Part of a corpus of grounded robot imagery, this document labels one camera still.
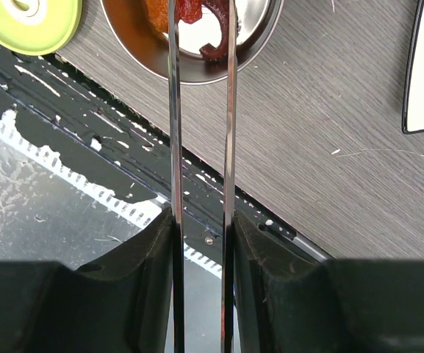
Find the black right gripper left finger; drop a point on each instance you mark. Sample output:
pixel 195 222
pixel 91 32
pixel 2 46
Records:
pixel 118 302

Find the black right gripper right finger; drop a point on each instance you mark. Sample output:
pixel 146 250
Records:
pixel 288 304

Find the small steel bowl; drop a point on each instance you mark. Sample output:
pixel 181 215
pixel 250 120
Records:
pixel 256 21

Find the green round lid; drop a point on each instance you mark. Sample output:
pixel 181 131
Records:
pixel 38 27

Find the red bacon piece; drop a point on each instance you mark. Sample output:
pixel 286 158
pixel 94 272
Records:
pixel 188 11

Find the orange fried food piece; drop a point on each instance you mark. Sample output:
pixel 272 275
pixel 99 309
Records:
pixel 158 14

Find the white cable duct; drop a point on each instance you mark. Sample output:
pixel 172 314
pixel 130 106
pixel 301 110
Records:
pixel 49 212

